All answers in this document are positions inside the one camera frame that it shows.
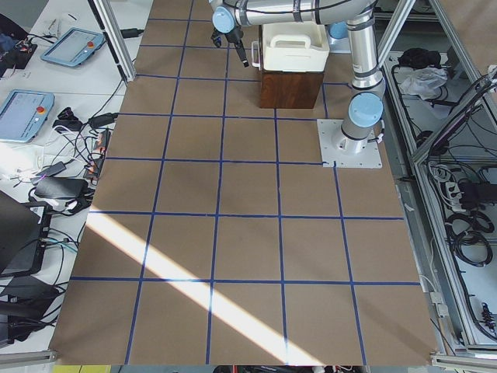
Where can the blue teach pendant lower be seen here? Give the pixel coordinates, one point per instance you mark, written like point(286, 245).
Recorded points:
point(23, 114)

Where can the blue teach pendant upper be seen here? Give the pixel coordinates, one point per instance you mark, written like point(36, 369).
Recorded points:
point(73, 48)

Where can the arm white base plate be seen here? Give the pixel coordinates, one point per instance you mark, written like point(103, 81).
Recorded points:
point(339, 151)

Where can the dark brown wooden cabinet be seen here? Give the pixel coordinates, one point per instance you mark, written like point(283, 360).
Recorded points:
point(289, 90)

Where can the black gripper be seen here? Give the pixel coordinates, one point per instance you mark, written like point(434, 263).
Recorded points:
point(234, 36)

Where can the wooden drawer with white handle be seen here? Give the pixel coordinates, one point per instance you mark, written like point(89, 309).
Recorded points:
point(255, 54)

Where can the blue teach pendant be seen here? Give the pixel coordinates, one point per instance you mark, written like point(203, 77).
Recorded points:
point(23, 114)
point(73, 48)

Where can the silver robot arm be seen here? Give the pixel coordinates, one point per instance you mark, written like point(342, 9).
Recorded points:
point(366, 107)

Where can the white plastic bin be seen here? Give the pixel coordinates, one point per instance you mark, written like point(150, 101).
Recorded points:
point(294, 47)

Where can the aluminium frame post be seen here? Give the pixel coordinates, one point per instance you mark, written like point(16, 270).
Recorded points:
point(107, 22)

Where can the crumpled white cloth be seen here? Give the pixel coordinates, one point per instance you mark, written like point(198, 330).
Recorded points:
point(424, 83)

